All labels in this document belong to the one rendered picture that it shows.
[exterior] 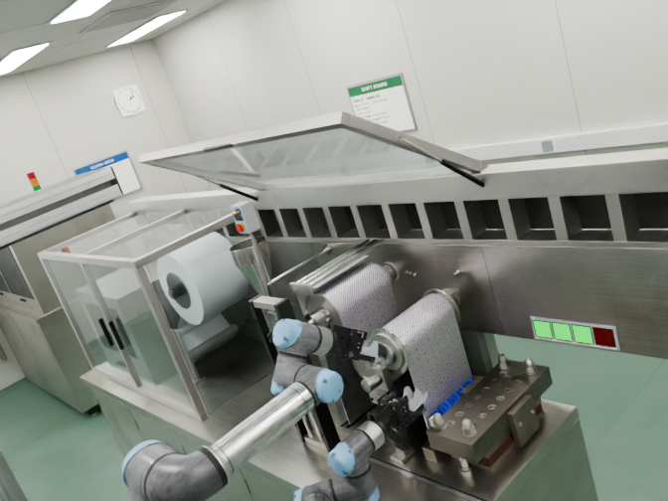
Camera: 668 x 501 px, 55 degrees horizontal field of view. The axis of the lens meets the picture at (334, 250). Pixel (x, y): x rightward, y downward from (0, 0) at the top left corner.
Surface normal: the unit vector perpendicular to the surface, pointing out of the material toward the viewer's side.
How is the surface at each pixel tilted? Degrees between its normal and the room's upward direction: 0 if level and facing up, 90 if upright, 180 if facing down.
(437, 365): 90
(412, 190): 90
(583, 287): 90
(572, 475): 90
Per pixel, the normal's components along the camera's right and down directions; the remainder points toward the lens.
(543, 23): -0.70, 0.41
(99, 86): 0.65, 0.02
